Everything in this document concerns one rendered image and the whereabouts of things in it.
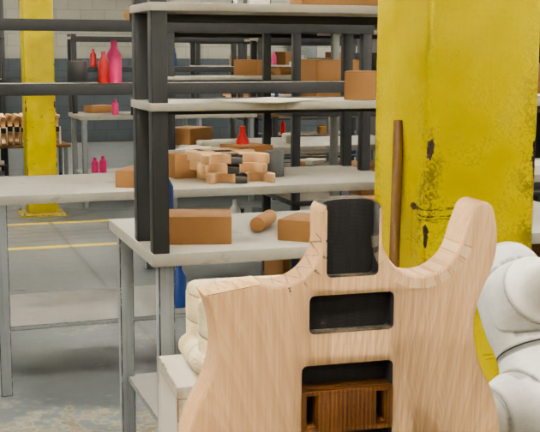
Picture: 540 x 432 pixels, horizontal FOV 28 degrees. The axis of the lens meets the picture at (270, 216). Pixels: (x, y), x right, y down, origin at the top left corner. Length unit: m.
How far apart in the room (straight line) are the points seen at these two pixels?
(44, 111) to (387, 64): 7.81
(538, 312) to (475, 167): 0.92
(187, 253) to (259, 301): 2.27
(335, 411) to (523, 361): 0.46
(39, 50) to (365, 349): 9.12
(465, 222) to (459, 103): 1.23
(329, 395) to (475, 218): 0.24
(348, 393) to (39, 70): 9.12
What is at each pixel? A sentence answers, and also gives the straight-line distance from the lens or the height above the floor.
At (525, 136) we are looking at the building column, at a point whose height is 1.33.
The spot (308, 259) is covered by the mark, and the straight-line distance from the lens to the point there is 1.11.
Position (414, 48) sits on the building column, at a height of 1.53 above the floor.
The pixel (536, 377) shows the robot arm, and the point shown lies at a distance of 1.51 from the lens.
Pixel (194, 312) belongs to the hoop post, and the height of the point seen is 1.17.
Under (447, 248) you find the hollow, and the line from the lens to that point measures 1.17.
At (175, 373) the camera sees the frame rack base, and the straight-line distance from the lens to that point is 1.42.
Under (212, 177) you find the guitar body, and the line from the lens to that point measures 5.07.
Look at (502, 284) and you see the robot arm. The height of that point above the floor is 1.20.
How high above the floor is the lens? 1.52
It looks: 9 degrees down
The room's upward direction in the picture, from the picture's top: straight up
